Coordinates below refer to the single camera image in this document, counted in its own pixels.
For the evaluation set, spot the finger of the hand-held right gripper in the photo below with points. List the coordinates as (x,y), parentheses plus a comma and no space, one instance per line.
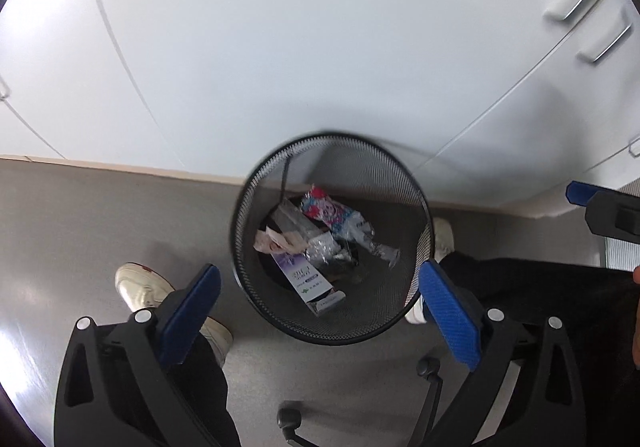
(607,217)
(582,193)

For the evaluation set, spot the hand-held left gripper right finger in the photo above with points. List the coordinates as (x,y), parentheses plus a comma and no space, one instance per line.
(450,312)

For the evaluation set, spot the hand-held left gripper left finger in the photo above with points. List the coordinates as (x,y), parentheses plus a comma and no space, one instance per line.
(192,317)

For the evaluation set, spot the beige paper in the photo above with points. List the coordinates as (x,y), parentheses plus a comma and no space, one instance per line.
(275,241)

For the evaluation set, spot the purple and white box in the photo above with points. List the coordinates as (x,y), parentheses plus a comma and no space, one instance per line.
(307,284)

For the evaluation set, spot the black mesh wastebasket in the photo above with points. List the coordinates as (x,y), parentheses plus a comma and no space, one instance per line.
(400,187)

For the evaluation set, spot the colourful printed plastic wrapper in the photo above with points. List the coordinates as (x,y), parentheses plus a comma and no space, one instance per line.
(335,214)

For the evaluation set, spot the person's right hand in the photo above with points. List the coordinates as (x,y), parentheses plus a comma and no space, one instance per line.
(636,274)

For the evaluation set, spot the white sneaker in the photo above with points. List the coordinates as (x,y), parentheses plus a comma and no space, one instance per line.
(142,287)
(444,239)

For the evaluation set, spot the black office chair base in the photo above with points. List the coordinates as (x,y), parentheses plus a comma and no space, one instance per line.
(430,369)

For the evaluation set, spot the person's black pants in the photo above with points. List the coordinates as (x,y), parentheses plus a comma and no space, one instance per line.
(525,287)

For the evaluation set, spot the white cabinet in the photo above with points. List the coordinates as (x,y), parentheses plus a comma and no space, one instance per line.
(300,52)

